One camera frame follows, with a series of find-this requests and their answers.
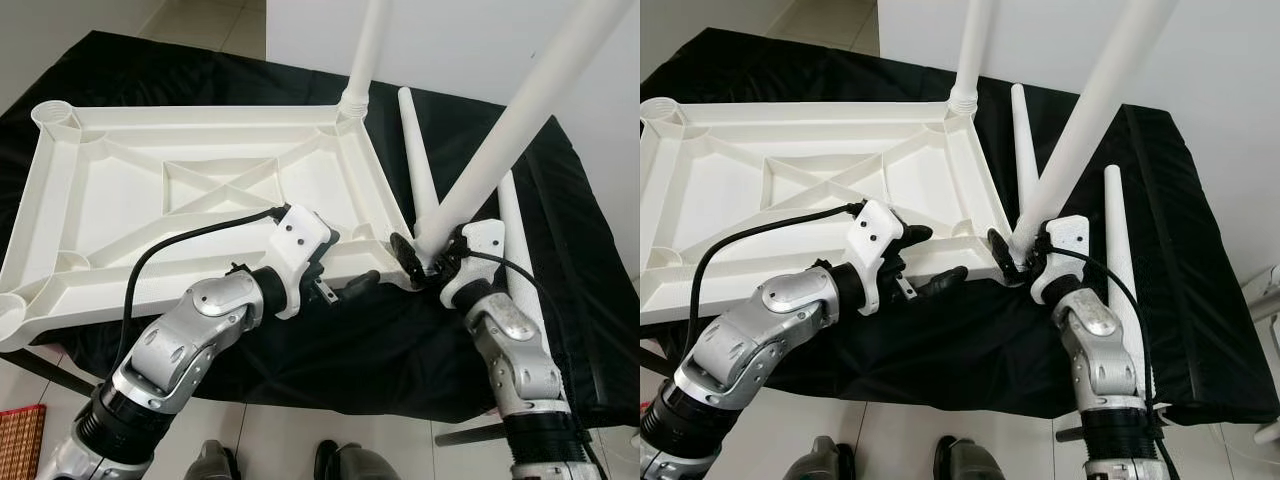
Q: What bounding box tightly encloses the white plastic children table top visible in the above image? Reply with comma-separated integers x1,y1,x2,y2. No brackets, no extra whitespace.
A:
640,95,1013,326
0,97,426,353

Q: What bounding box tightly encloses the grey robot foot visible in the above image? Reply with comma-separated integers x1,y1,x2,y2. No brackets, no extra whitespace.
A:
185,440,241,480
932,435,1006,480
315,440,396,480
785,435,846,480

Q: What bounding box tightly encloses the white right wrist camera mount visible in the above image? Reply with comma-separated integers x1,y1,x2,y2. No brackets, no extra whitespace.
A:
1030,215,1091,304
440,220,508,309

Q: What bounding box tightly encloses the black table cloth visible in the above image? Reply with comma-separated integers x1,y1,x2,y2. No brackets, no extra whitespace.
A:
0,30,641,431
640,28,1280,426

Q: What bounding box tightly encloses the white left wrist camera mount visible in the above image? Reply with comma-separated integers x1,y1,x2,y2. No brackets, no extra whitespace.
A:
262,205,339,321
845,198,909,316

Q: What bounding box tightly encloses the grey left robot foot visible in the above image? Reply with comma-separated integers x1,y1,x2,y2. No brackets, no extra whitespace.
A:
185,440,241,480
785,435,846,480

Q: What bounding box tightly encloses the red woven mat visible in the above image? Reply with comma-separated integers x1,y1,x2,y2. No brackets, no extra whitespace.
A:
0,403,48,480

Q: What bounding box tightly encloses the grey right robot foot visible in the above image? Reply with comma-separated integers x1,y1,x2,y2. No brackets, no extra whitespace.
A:
932,435,1006,480
315,440,396,480

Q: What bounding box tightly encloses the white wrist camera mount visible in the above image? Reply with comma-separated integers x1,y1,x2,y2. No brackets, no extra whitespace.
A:
440,220,508,309
262,205,339,321
1030,215,1091,304
845,198,909,316

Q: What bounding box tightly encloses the white plastic table leg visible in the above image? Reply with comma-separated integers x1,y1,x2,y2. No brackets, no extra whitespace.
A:
950,0,996,113
338,0,391,113
413,0,633,263
1010,83,1046,216
1008,0,1181,256
398,87,443,223
497,170,549,336
1103,163,1163,406

